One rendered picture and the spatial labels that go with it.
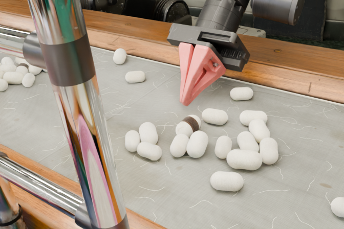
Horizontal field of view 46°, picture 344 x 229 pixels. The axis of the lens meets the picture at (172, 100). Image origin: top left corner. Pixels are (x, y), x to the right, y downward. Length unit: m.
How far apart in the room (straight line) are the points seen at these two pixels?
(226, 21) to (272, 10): 0.06
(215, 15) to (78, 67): 0.38
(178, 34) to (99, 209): 0.35
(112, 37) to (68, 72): 0.59
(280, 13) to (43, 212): 0.37
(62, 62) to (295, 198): 0.30
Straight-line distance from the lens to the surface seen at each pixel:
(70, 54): 0.20
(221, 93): 0.60
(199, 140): 0.47
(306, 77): 0.60
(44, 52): 0.20
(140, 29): 0.79
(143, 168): 0.47
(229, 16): 0.56
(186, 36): 0.55
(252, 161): 0.44
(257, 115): 0.51
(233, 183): 0.42
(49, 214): 0.41
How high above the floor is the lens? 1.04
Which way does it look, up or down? 30 degrees down
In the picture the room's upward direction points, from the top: 7 degrees counter-clockwise
